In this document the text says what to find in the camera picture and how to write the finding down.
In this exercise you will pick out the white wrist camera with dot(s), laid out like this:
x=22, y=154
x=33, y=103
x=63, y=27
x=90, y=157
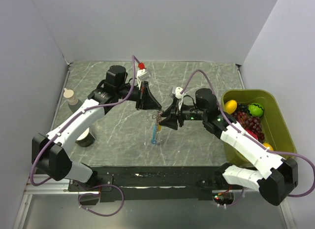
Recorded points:
x=143, y=74
x=177, y=92

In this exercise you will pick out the red toy fruit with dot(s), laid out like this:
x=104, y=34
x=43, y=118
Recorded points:
x=252, y=134

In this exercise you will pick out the black paper cup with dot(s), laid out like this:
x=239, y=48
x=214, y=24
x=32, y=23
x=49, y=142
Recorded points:
x=86, y=139

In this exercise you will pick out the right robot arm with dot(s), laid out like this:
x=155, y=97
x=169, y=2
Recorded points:
x=273, y=176

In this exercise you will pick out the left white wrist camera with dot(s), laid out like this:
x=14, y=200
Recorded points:
x=143, y=74

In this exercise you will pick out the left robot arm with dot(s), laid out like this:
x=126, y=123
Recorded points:
x=50, y=151

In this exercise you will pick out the grey bottle beige cap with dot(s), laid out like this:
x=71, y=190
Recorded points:
x=73, y=102

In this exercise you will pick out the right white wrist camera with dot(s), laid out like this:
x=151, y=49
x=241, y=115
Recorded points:
x=177, y=92

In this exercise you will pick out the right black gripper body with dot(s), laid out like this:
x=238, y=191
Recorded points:
x=179, y=113

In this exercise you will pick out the orange toy fruit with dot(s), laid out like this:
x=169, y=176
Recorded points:
x=268, y=146

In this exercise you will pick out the olive green plastic bin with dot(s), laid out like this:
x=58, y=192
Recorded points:
x=273, y=124

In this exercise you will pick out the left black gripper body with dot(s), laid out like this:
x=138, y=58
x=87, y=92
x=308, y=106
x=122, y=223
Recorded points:
x=139, y=102

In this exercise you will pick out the metal keyring with small rings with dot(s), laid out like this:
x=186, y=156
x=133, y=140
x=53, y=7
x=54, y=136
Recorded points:
x=158, y=116

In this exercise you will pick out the light blue key handle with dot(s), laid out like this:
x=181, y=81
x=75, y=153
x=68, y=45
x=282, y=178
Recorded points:
x=155, y=134

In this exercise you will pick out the purple toy grapes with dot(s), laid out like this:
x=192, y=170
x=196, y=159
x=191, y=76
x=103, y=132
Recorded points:
x=249, y=122

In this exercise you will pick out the green toy watermelon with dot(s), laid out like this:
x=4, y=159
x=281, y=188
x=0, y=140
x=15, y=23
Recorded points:
x=255, y=109

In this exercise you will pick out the yellow toy lemon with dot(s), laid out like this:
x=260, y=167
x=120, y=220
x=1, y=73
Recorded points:
x=230, y=106

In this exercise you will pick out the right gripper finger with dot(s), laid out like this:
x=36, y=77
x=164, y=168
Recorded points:
x=171, y=108
x=170, y=122

